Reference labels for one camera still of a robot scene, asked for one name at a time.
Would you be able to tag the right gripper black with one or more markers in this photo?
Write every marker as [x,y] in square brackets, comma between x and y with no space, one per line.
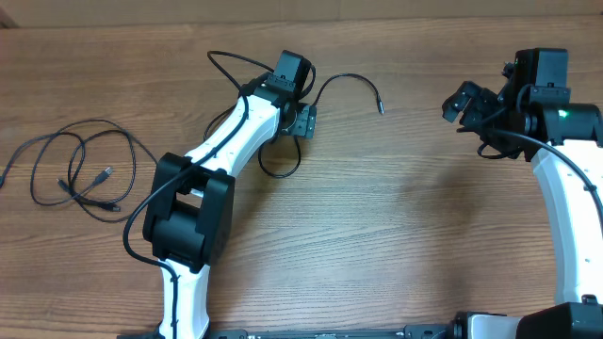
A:
[474,104]

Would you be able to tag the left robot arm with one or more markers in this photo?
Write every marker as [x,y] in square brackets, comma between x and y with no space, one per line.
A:
[190,211]

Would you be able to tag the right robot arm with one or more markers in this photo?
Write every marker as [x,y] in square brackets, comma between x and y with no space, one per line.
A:
[533,117]

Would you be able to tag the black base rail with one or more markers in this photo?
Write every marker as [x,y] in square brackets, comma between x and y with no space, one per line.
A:
[421,331]

